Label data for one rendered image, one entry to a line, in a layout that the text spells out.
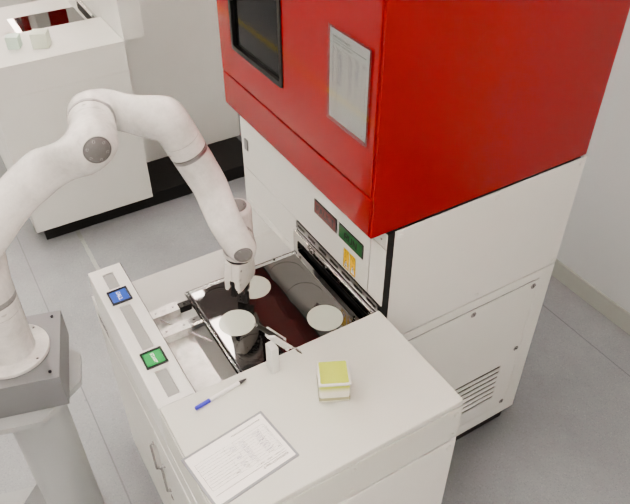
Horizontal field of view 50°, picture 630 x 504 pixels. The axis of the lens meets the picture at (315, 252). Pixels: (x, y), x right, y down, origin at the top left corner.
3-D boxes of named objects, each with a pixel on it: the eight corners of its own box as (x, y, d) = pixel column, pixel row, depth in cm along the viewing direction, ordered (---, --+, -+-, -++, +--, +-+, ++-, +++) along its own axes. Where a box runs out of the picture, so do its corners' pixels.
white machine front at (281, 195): (252, 198, 246) (245, 97, 220) (384, 343, 192) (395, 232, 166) (244, 201, 244) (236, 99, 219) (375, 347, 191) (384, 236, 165)
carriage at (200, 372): (176, 314, 197) (175, 306, 195) (232, 402, 173) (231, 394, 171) (150, 324, 194) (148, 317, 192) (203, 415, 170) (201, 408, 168)
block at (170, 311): (176, 308, 194) (175, 301, 192) (181, 315, 192) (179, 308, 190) (149, 319, 191) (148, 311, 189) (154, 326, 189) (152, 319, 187)
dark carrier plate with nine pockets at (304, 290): (294, 255, 210) (294, 253, 210) (356, 324, 188) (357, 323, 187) (191, 295, 197) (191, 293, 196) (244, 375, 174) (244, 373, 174)
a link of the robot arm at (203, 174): (211, 168, 150) (266, 258, 171) (202, 132, 162) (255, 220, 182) (174, 185, 151) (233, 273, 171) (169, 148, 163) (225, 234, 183)
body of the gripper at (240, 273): (235, 237, 187) (238, 267, 194) (217, 259, 180) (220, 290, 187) (260, 244, 185) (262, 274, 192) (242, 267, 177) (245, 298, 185)
